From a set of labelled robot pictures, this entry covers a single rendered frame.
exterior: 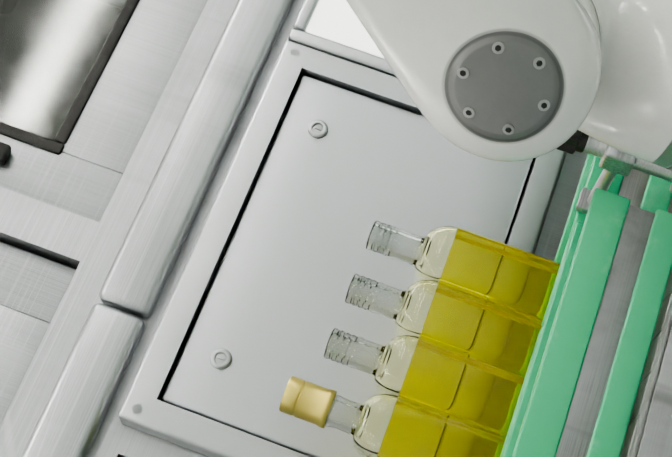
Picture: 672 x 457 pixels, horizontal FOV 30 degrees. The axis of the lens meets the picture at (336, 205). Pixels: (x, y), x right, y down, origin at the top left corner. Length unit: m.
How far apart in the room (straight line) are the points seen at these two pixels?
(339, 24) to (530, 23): 0.86
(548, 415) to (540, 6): 0.48
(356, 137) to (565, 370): 0.46
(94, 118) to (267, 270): 0.28
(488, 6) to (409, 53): 0.05
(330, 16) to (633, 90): 0.79
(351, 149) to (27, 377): 0.42
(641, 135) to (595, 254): 0.38
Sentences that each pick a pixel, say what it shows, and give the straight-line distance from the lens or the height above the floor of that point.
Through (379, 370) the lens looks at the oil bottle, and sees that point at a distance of 1.14.
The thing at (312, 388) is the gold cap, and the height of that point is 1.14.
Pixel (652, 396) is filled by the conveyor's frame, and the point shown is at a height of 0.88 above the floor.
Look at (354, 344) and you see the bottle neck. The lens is 1.15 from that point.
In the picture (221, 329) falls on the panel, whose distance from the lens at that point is 1.30.
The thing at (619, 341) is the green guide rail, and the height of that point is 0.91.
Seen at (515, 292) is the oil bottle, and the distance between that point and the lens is 1.17.
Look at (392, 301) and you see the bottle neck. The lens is 1.17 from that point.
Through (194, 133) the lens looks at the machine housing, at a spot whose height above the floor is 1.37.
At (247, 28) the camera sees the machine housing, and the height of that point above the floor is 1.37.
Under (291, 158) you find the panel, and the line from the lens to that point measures 1.37.
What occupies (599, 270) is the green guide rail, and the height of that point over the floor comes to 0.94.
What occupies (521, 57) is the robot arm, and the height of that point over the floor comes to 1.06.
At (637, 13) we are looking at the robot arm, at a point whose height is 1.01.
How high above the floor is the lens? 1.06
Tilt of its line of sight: 6 degrees up
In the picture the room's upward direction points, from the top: 71 degrees counter-clockwise
